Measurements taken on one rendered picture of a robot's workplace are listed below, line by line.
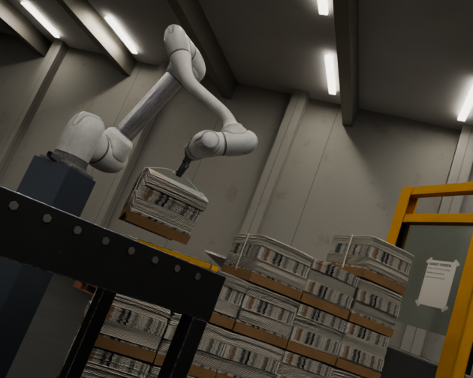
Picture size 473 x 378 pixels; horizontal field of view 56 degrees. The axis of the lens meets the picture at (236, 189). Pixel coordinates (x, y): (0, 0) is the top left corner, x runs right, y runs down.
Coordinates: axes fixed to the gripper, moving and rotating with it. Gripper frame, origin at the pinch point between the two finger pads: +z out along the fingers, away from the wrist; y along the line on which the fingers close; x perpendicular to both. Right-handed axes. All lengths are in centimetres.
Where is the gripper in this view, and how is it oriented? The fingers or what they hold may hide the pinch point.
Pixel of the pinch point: (182, 160)
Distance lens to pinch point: 216.1
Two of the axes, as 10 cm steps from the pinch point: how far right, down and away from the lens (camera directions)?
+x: 8.5, 4.2, 3.1
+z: -4.0, 1.4, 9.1
